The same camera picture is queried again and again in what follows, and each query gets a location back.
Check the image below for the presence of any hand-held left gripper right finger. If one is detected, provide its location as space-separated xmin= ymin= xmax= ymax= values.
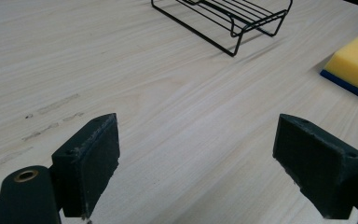
xmin=272 ymin=113 xmax=358 ymax=220

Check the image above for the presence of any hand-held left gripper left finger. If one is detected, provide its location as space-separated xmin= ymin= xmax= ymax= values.
xmin=51 ymin=112 xmax=121 ymax=219

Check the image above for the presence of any yellow sponge with blue base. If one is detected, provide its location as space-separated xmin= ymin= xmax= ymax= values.
xmin=319 ymin=31 xmax=358 ymax=105

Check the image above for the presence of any black wire rack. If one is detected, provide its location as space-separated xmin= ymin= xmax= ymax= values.
xmin=150 ymin=0 xmax=294 ymax=58

